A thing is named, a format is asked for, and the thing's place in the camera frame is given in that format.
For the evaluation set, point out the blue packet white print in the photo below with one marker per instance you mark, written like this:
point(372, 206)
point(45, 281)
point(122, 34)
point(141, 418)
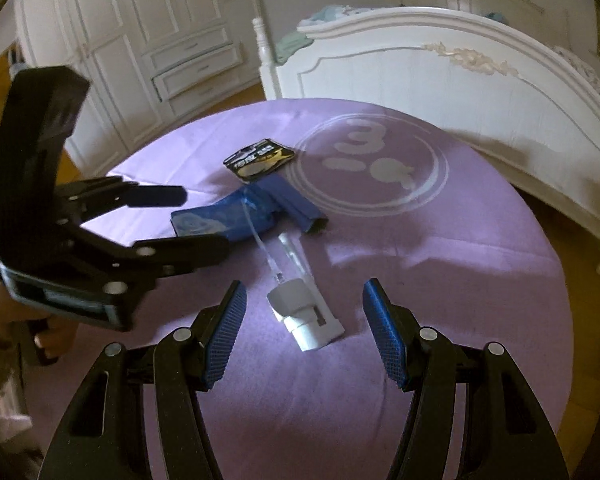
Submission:
point(212, 219)

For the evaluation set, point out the white wardrobe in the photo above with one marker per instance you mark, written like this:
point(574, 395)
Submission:
point(120, 60)

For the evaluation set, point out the round purple mat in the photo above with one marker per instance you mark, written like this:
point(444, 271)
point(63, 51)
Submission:
point(430, 285)

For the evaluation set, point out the person's left hand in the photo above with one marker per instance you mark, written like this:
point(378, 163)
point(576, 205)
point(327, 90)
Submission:
point(60, 342)

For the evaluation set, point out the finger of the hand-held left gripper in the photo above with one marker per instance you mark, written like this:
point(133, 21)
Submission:
point(155, 196)
point(190, 251)

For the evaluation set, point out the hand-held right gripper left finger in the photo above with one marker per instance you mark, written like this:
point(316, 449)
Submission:
point(224, 340)

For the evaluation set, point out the white spray pump head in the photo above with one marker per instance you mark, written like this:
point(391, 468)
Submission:
point(300, 320)

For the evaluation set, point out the dark blue box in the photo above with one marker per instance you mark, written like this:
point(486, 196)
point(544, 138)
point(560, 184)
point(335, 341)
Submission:
point(295, 205)

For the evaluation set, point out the black snack packet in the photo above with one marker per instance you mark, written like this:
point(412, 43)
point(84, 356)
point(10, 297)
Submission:
point(260, 160)

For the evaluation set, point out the green cloth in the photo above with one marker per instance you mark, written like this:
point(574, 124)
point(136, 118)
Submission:
point(291, 45)

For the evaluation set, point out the floral quilt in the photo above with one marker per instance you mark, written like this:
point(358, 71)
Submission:
point(587, 72)

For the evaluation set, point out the white bed frame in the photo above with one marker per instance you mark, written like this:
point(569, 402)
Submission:
point(405, 75)

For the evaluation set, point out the light blue blanket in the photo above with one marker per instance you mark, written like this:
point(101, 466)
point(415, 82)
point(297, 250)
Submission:
point(335, 15)

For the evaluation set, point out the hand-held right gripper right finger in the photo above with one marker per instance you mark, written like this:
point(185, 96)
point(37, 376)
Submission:
point(385, 340)

